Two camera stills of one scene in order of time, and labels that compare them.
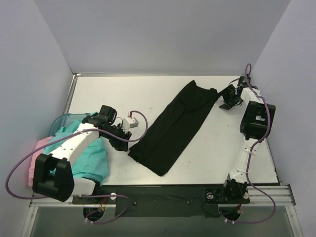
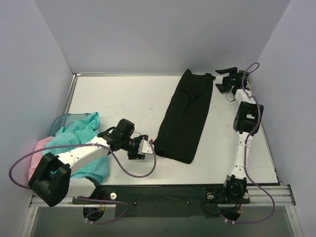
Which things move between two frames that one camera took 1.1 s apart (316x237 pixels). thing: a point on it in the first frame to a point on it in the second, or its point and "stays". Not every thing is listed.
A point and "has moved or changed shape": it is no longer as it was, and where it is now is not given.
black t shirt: [172, 131] has moved or changed shape
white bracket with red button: [129, 122] to [145, 147]
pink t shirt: [42, 142] stays
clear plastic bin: [64, 120] stays
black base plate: [149, 201] stays
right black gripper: [231, 95] to [227, 79]
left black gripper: [119, 139] to [136, 148]
